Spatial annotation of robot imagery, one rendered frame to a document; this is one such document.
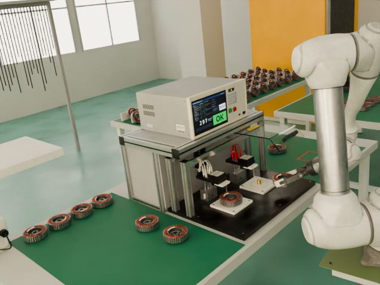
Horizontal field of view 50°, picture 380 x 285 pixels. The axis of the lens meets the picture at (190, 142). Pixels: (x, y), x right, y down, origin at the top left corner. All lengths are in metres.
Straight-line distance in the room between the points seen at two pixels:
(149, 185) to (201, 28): 4.02
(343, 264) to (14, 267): 1.34
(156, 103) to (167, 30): 7.76
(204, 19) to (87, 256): 4.52
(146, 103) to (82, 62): 6.85
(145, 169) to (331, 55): 1.09
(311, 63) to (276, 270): 1.75
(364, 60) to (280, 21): 4.23
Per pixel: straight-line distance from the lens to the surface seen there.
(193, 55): 6.04
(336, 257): 1.73
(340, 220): 1.53
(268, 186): 2.18
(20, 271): 1.93
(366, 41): 1.51
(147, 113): 2.13
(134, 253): 1.82
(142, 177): 2.13
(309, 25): 5.51
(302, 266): 2.93
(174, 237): 1.81
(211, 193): 2.10
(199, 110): 1.94
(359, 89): 1.63
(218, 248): 1.77
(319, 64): 1.44
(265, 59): 5.90
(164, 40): 9.90
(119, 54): 9.45
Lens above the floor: 1.74
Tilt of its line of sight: 19 degrees down
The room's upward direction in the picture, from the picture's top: 6 degrees counter-clockwise
